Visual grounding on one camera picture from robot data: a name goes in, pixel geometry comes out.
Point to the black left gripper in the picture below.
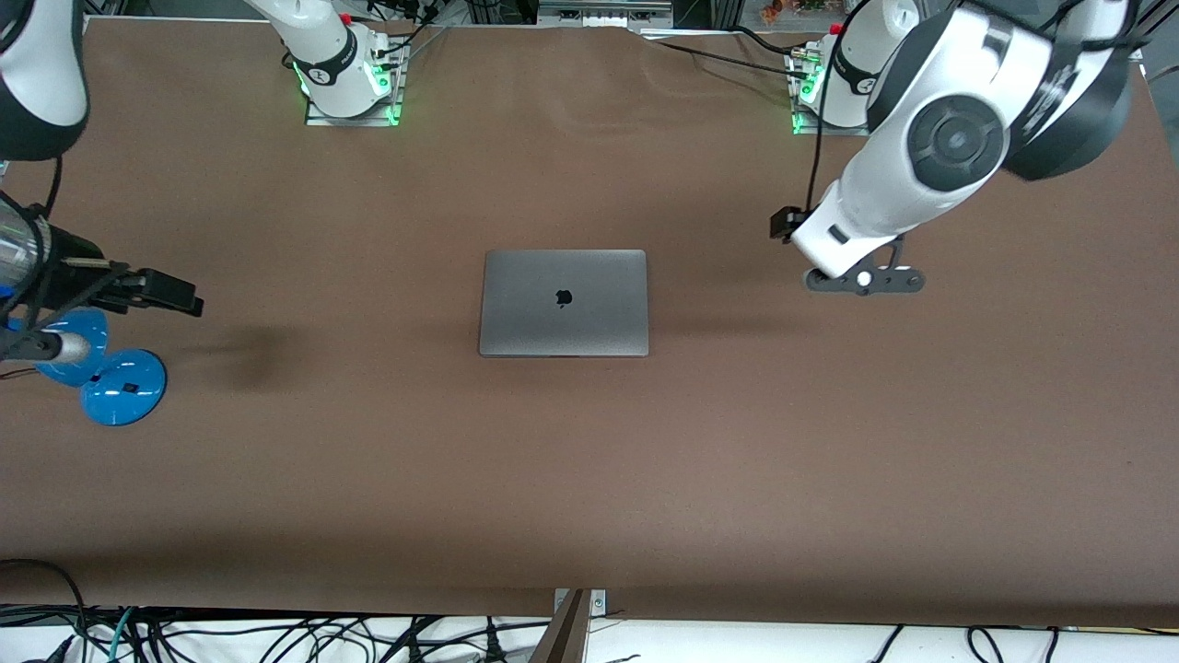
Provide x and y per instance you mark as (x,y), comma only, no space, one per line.
(784,223)

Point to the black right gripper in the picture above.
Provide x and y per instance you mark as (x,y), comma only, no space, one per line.
(75,261)

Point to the grey laptop with black keyboard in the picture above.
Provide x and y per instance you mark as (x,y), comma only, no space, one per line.
(564,313)

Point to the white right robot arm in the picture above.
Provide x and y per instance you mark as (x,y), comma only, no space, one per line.
(322,55)

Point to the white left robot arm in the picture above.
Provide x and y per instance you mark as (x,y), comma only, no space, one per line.
(958,138)

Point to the blue desk lamp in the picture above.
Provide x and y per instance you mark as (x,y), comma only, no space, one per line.
(120,391)

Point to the orange object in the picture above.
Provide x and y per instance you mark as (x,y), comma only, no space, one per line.
(778,9)

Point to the grey power strip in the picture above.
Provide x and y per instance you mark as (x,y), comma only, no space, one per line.
(603,14)

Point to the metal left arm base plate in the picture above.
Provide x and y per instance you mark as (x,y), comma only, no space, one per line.
(829,131)

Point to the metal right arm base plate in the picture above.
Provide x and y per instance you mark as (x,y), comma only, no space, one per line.
(355,118)

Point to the small metal bracket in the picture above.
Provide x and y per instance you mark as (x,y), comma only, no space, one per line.
(599,603)

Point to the dark camera post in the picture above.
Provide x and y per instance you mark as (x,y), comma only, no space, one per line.
(566,640)

